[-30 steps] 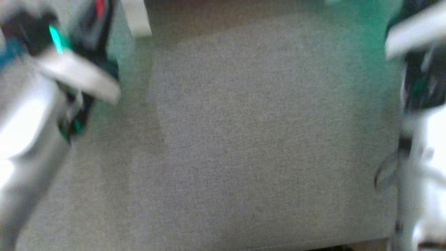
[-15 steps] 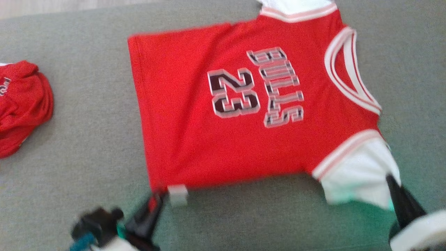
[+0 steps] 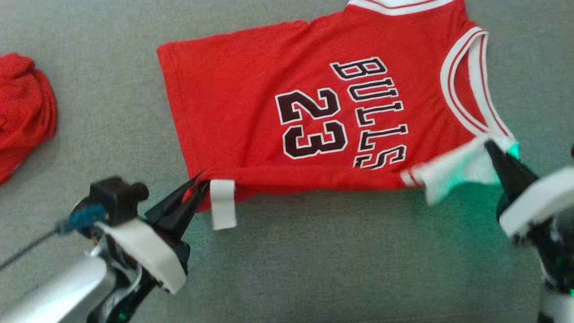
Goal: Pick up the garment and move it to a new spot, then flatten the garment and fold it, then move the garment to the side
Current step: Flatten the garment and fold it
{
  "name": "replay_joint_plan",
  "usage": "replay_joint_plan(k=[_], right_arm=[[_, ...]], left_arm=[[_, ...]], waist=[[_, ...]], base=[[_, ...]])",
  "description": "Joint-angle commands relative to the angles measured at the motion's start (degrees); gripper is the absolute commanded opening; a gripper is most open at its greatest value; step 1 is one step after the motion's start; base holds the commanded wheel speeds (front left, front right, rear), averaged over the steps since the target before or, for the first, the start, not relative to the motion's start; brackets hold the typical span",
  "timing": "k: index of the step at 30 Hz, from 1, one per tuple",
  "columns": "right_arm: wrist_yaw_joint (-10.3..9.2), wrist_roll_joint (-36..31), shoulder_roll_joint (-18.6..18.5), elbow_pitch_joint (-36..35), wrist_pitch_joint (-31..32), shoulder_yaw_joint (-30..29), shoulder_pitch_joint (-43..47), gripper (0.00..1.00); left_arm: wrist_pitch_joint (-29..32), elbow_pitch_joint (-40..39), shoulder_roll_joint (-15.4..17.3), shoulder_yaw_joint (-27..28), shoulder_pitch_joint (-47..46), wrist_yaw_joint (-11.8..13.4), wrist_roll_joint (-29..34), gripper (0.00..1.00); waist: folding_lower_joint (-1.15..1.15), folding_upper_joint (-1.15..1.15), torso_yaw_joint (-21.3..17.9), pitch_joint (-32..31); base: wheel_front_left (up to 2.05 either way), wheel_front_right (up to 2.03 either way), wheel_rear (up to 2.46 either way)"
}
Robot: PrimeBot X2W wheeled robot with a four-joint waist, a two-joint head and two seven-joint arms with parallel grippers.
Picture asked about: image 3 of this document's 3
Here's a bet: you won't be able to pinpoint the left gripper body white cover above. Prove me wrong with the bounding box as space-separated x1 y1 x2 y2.
89 218 191 323

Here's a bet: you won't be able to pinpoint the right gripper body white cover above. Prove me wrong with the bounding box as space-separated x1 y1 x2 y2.
499 166 574 288

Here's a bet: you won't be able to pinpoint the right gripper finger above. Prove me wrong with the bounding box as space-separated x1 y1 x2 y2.
486 140 539 198
484 142 521 203

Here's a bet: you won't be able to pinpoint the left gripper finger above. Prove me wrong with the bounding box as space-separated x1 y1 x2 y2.
144 169 206 225
157 180 210 243

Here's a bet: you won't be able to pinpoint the red Bulls 23 jersey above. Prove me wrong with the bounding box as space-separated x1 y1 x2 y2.
157 0 521 231

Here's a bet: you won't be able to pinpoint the red shorts with white stripe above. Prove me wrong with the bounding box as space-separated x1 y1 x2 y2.
0 53 58 185

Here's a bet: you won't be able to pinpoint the large grey sofa seat cushion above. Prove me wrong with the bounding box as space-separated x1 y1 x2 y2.
0 0 574 323

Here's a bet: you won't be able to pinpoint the thin black camera cable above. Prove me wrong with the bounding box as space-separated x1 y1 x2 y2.
0 228 63 271

